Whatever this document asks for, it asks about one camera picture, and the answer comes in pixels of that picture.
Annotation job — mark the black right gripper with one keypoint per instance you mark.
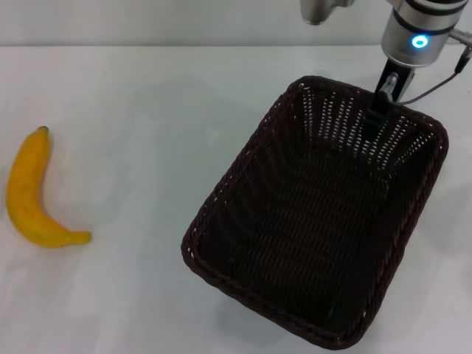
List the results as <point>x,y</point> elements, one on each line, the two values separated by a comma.
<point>400,75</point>

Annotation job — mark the dark brown wicker basket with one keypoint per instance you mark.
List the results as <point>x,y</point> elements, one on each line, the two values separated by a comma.
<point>302,221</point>

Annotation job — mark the yellow banana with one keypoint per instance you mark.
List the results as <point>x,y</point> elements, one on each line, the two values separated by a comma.
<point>26,199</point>

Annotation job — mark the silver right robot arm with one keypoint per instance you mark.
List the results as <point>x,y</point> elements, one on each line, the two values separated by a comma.
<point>405,29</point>

